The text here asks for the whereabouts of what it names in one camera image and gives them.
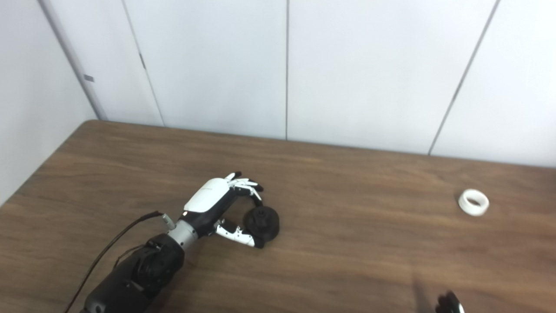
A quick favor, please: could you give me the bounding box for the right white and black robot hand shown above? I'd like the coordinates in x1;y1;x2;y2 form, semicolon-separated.
436;290;465;313

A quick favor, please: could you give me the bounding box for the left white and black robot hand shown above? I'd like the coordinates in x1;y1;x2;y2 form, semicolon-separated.
180;172;266;249

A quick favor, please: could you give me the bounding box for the round black part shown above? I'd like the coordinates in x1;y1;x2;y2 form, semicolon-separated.
243;206;280;244

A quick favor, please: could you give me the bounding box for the white ring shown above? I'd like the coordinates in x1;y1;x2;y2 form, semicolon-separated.
458;189;490;217

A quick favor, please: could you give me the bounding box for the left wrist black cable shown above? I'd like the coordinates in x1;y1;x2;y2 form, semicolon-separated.
64;211;176;313

